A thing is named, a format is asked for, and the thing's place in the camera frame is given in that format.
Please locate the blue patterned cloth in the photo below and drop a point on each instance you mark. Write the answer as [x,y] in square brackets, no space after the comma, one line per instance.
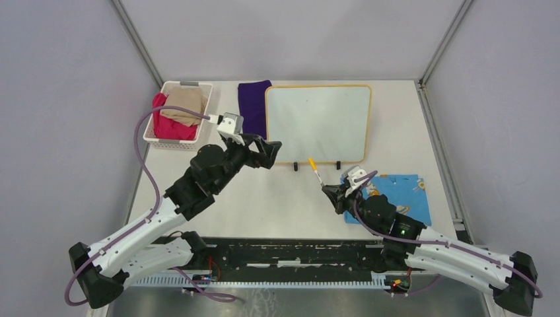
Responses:
[405,191]

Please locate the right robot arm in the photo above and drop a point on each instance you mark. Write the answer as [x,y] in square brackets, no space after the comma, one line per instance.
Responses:
[511,280]

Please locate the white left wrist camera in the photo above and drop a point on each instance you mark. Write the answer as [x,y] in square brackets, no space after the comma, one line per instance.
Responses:
[228,124]

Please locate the pink cloth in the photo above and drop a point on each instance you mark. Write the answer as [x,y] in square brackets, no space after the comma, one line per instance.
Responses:
[169,129]

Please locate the purple folded cloth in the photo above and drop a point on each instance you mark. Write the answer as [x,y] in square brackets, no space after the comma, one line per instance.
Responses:
[251,103]

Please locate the white orange marker pen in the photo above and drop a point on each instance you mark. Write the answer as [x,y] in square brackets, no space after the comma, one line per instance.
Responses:
[315,170]

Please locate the white cable duct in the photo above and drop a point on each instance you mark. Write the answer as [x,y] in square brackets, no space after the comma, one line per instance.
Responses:
[177,280]

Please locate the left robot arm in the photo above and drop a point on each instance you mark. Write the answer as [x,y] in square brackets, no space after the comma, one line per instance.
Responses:
[106,268]

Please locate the beige cloth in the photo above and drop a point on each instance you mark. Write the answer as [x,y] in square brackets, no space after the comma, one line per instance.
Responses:
[186,98]

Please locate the yellow framed whiteboard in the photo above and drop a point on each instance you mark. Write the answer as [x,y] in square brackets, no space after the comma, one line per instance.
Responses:
[328,123]

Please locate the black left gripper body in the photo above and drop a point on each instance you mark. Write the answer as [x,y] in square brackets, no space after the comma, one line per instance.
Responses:
[237,156]

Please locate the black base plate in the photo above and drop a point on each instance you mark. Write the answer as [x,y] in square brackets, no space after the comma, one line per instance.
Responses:
[292,260]

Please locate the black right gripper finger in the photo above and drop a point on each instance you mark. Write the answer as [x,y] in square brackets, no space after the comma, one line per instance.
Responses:
[336,195]
[353,176]

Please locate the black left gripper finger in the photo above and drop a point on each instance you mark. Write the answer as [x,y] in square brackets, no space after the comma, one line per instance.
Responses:
[249,139]
[267,153]

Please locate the aluminium rail frame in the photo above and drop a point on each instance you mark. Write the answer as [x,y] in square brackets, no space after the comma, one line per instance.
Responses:
[461,253]

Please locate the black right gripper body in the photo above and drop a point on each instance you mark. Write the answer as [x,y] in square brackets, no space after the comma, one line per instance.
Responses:
[353,203]

